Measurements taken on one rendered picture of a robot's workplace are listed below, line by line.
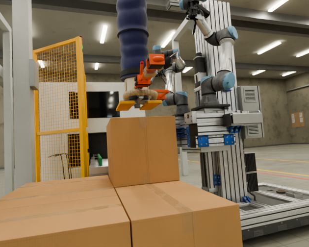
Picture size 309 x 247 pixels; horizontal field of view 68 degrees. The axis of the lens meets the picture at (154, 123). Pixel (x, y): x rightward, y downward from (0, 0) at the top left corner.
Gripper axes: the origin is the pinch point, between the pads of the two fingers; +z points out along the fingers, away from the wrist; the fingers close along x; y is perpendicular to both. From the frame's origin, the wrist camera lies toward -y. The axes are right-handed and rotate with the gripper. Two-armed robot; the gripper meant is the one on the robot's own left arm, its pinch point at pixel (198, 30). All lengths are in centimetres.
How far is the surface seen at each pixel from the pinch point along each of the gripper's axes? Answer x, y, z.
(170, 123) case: 0, 26, 63
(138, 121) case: -2, 46, 60
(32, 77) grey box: -139, 125, -5
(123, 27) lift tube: -25, 46, -11
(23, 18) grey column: -141, 133, -71
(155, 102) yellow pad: -15, 30, 46
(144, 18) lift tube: -23.4, 30.7, -17.5
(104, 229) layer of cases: 57, 74, 99
